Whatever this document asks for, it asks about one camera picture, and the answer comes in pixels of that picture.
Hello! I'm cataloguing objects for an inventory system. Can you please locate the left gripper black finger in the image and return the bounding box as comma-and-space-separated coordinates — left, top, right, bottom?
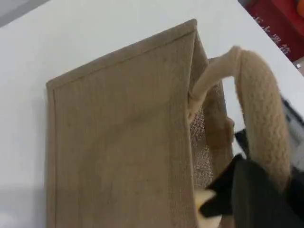
231, 158, 289, 228
284, 167, 304, 228

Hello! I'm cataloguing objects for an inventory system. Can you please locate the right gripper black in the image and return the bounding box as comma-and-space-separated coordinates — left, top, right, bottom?
199, 129, 250, 218

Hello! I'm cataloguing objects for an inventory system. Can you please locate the pale egg yolk pastry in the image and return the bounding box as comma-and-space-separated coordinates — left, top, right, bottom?
194, 190, 223, 228

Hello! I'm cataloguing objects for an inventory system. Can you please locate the brown jute tote bag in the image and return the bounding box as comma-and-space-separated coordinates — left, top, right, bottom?
45, 19, 292, 228

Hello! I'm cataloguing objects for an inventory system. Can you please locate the red banner with lettering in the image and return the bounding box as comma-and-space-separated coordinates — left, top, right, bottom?
243, 0, 304, 65

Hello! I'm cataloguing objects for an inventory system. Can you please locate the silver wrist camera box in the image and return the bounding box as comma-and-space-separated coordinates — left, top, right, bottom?
281, 96, 304, 168

